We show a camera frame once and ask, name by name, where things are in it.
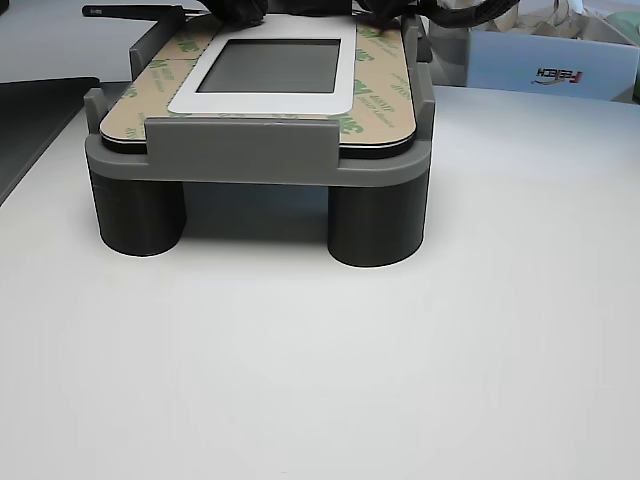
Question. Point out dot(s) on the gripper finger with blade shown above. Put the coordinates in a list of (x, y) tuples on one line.
[(237, 11)]

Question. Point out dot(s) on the idle dark grey robot arm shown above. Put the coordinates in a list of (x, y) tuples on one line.
[(450, 12)]

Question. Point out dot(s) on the long tan 3M tape liner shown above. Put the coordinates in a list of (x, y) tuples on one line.
[(380, 115)]

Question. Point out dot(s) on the white panel with grey window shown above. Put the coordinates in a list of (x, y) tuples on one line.
[(190, 95)]

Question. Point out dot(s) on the black bar with white print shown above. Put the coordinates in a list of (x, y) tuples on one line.
[(125, 11)]

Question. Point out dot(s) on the grey printed fixture with legs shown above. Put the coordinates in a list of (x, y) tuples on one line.
[(250, 160)]

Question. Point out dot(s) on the dark grey flat mat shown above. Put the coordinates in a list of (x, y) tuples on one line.
[(35, 115)]

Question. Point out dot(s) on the white Feetech cardboard box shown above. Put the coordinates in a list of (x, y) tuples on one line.
[(550, 60)]

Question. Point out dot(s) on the brown packing paper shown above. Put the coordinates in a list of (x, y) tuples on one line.
[(560, 25)]

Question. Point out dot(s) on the pale green object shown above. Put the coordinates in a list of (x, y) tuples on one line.
[(625, 30)]

